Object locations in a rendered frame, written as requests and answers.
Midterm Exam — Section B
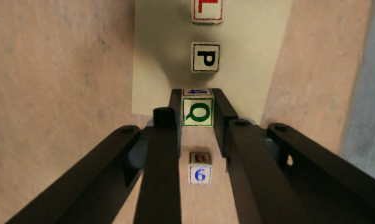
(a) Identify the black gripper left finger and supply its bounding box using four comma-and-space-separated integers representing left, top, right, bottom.
4, 89, 182, 224

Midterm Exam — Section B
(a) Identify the beige flat mat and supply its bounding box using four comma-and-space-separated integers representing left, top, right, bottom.
131, 0, 294, 126

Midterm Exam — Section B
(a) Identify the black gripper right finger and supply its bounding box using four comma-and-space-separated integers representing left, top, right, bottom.
211, 88, 375, 224

